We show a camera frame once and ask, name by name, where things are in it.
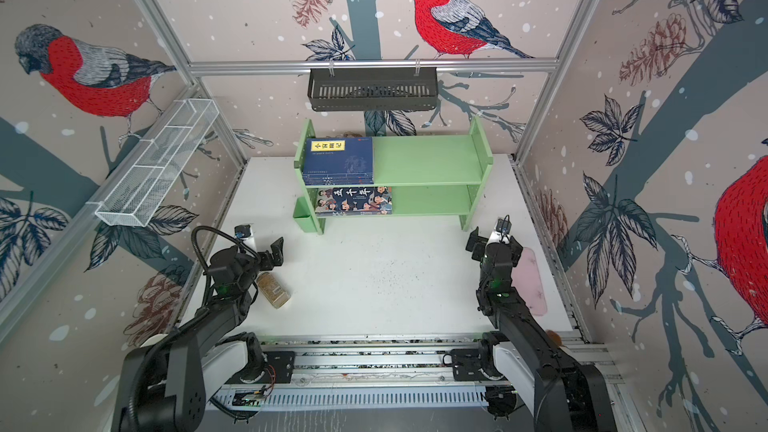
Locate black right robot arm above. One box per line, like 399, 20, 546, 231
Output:
466, 229, 617, 431

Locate blue book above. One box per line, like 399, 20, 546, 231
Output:
301, 137, 374, 186

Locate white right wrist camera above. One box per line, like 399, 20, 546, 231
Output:
489, 215, 511, 244

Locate pink phone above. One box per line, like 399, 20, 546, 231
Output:
511, 247, 548, 317

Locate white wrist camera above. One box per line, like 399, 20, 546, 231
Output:
234, 224, 256, 253
489, 215, 511, 244

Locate green wooden shelf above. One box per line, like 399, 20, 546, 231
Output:
293, 118, 494, 234

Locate green plastic hanging bin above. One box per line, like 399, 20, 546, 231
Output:
293, 197, 317, 233

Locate colourful illustrated large book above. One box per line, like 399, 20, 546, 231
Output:
313, 186, 393, 217

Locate spice jar brown contents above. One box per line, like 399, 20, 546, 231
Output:
256, 272, 291, 309

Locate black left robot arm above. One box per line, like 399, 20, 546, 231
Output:
110, 225, 284, 431

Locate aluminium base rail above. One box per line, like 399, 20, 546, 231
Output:
209, 340, 549, 417

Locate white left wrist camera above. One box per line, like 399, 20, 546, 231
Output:
234, 224, 256, 253

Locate white wire mesh basket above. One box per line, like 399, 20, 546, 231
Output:
87, 98, 219, 227

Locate black hanging basket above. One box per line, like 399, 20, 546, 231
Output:
307, 67, 439, 112

